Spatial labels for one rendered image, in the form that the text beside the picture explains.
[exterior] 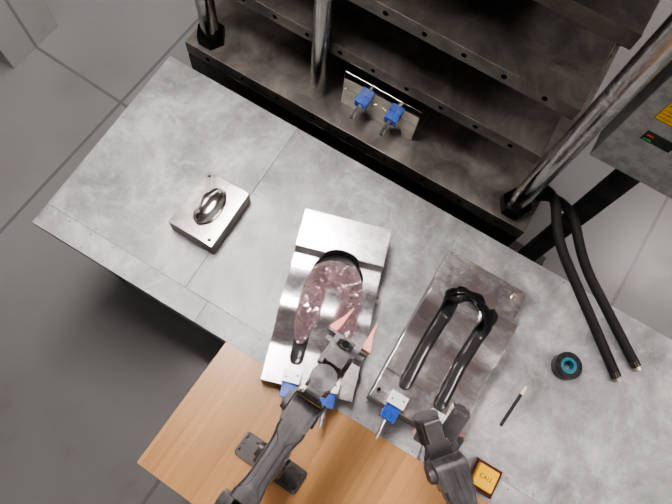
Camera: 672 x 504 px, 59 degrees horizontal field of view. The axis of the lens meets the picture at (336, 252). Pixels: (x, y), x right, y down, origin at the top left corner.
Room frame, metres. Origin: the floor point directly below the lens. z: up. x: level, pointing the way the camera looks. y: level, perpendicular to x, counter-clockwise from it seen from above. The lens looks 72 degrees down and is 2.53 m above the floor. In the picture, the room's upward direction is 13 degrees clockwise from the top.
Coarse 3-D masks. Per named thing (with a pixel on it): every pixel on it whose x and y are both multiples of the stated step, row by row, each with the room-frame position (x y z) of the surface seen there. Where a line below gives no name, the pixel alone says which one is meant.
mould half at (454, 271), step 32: (448, 256) 0.62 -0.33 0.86; (448, 288) 0.50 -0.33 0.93; (480, 288) 0.54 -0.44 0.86; (512, 288) 0.56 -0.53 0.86; (416, 320) 0.39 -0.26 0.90; (512, 320) 0.47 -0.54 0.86; (448, 352) 0.33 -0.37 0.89; (480, 352) 0.34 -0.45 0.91; (384, 384) 0.20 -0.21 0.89; (416, 384) 0.22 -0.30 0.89; (480, 384) 0.26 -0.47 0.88
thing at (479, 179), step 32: (224, 0) 1.39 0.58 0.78; (256, 32) 1.29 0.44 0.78; (288, 32) 1.32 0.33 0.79; (224, 64) 1.14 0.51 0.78; (256, 64) 1.16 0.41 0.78; (288, 64) 1.19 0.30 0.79; (608, 64) 1.49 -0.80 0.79; (288, 96) 1.07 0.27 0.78; (352, 128) 1.01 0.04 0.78; (448, 128) 1.09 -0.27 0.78; (384, 160) 0.94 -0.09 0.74; (416, 160) 0.95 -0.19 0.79; (448, 160) 0.97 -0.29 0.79; (480, 160) 1.00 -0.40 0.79; (512, 160) 1.03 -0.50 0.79; (448, 192) 0.87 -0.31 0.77; (480, 192) 0.88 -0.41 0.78; (512, 224) 0.80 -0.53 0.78
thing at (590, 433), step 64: (128, 128) 0.82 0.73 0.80; (192, 128) 0.87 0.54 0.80; (256, 128) 0.92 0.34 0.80; (64, 192) 0.56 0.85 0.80; (128, 192) 0.61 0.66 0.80; (256, 192) 0.70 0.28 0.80; (320, 192) 0.75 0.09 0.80; (384, 192) 0.80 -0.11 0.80; (128, 256) 0.41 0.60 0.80; (192, 256) 0.46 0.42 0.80; (256, 256) 0.50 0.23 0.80; (512, 256) 0.69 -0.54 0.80; (192, 320) 0.27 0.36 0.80; (256, 320) 0.31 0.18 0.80; (384, 320) 0.40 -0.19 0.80; (576, 320) 0.53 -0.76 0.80; (512, 384) 0.30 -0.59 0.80; (576, 384) 0.34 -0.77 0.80; (640, 384) 0.38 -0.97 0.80; (512, 448) 0.12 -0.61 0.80; (576, 448) 0.16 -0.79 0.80; (640, 448) 0.20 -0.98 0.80
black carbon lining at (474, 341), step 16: (464, 288) 0.52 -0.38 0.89; (448, 304) 0.46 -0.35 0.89; (480, 304) 0.47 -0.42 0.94; (432, 320) 0.40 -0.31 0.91; (448, 320) 0.41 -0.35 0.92; (480, 320) 0.42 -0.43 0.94; (496, 320) 0.43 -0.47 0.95; (432, 336) 0.36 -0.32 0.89; (480, 336) 0.39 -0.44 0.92; (416, 352) 0.31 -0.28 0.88; (464, 352) 0.34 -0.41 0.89; (416, 368) 0.27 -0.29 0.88; (464, 368) 0.30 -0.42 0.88; (400, 384) 0.21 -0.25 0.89; (448, 384) 0.24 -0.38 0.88; (448, 400) 0.20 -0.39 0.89
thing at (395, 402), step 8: (392, 392) 0.18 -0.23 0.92; (392, 400) 0.16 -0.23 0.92; (400, 400) 0.17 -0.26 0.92; (408, 400) 0.17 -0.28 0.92; (384, 408) 0.14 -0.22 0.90; (392, 408) 0.14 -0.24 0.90; (400, 408) 0.15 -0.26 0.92; (384, 416) 0.12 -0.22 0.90; (392, 416) 0.12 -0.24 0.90; (384, 424) 0.10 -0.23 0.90
